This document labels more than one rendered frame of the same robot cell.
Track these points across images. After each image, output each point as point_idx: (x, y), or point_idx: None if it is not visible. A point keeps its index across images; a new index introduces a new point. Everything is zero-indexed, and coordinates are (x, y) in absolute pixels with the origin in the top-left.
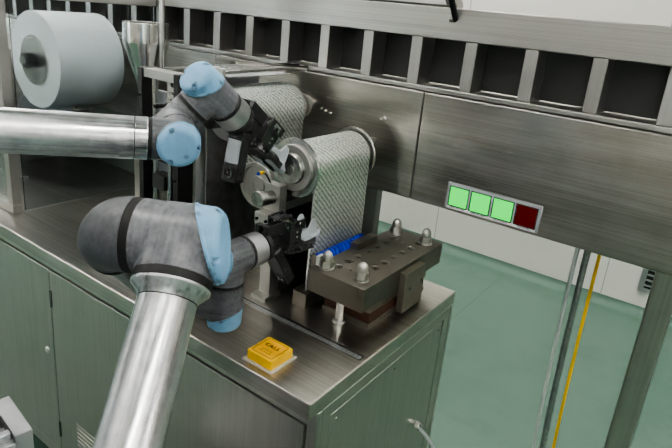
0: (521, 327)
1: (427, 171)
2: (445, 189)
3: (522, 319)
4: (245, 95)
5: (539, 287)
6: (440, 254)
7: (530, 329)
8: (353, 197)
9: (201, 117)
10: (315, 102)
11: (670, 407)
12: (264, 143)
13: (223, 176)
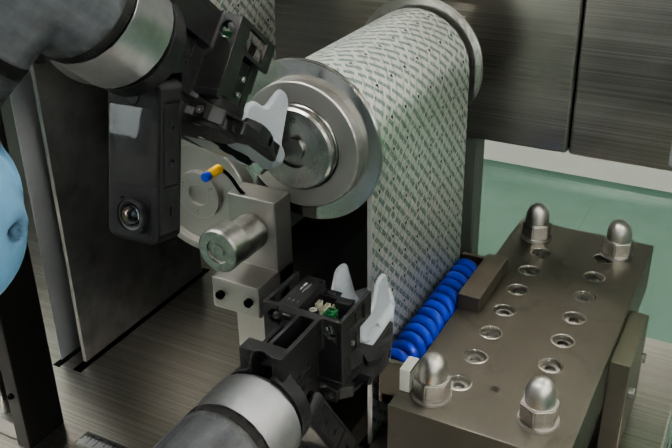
0: (655, 296)
1: (614, 84)
2: (668, 123)
3: (652, 280)
4: None
5: (660, 214)
6: (649, 271)
7: (671, 297)
8: (444, 179)
9: (5, 65)
10: None
11: None
12: (225, 101)
13: (115, 226)
